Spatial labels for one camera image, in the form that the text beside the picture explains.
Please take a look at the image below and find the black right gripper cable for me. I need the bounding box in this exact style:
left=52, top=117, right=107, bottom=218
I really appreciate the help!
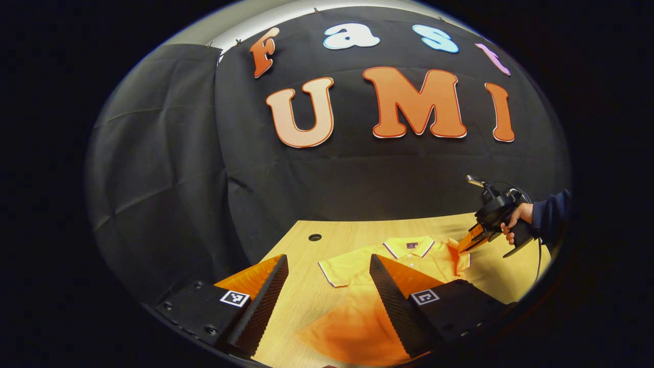
left=489, top=180, right=543, bottom=284

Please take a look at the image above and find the orange T-shirt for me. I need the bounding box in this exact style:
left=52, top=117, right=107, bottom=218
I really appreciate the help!
left=296, top=235, right=473, bottom=366

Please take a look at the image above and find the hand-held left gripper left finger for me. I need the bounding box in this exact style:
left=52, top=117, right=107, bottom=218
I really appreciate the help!
left=153, top=254, right=289, bottom=358

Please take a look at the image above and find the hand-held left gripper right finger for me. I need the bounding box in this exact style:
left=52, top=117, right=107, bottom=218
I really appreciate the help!
left=369, top=254, right=517, bottom=358

